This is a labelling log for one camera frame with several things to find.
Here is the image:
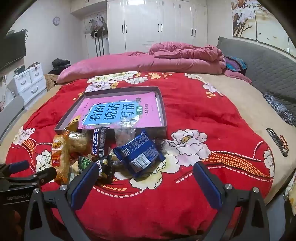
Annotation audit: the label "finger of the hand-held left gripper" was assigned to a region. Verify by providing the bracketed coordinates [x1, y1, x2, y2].
[0, 160, 30, 179]
[0, 167, 57, 190]

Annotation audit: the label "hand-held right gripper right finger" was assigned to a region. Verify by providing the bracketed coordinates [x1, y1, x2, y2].
[193, 162, 271, 241]

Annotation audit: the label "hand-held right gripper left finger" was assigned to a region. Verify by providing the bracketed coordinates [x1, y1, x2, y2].
[24, 162, 100, 241]

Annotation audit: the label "clear packet green label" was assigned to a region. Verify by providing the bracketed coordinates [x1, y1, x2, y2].
[69, 160, 80, 183]

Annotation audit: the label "green black snack packet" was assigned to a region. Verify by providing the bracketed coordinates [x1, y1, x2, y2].
[77, 154, 115, 183]

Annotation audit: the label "orange snack packet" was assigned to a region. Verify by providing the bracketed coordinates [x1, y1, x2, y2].
[51, 133, 71, 183]

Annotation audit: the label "black chocolate bar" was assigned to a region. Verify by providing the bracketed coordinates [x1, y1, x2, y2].
[92, 127, 109, 163]

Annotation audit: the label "clear packet dark brown cake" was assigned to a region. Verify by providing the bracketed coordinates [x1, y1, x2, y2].
[151, 138, 168, 156]

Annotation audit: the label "blue cookie packet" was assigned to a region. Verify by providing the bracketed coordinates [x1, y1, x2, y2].
[113, 130, 166, 178]

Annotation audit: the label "clear packet brown pastry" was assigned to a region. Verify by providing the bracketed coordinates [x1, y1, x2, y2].
[114, 120, 141, 149]

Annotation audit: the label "grey cardboard box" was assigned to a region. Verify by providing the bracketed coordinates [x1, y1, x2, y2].
[54, 86, 167, 139]

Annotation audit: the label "red floral blanket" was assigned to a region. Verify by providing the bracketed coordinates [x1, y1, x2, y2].
[5, 71, 275, 241]

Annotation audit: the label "dark slim device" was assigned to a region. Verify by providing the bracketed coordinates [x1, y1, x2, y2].
[266, 128, 289, 156]

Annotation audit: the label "white drawer cabinet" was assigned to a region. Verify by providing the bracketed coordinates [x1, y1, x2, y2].
[13, 62, 47, 105]

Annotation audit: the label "tan fuzzy cloth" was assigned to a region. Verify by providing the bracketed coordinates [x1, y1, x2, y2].
[44, 74, 60, 92]

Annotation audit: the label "pink book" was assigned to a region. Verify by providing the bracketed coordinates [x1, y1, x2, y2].
[78, 91, 162, 130]

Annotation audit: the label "dark patterned cloth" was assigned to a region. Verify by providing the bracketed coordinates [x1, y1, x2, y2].
[262, 93, 296, 127]

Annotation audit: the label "black clothes pile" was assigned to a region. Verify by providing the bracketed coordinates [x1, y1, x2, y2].
[47, 58, 71, 75]

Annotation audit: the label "pink folded quilt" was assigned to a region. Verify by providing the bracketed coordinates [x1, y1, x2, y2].
[57, 51, 227, 84]

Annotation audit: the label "colourful striped clothing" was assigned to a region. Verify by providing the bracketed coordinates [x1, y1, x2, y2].
[225, 56, 248, 75]

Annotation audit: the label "grey padded headboard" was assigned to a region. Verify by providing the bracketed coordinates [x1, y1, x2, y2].
[217, 37, 296, 127]

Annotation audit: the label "crumpled pink duvet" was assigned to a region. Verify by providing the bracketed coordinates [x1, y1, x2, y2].
[148, 42, 252, 84]

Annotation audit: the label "hanging grey bags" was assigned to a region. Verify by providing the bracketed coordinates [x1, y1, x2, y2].
[84, 14, 109, 57]

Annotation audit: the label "white wardrobe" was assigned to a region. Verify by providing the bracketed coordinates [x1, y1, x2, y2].
[70, 0, 208, 58]

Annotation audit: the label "brown bead bracelet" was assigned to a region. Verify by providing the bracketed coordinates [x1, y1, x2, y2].
[279, 136, 289, 153]

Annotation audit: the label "black wall television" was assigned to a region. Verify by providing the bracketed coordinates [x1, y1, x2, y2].
[0, 31, 26, 70]

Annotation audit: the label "floral painted wall panel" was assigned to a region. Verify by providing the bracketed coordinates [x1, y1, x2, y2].
[231, 0, 296, 56]

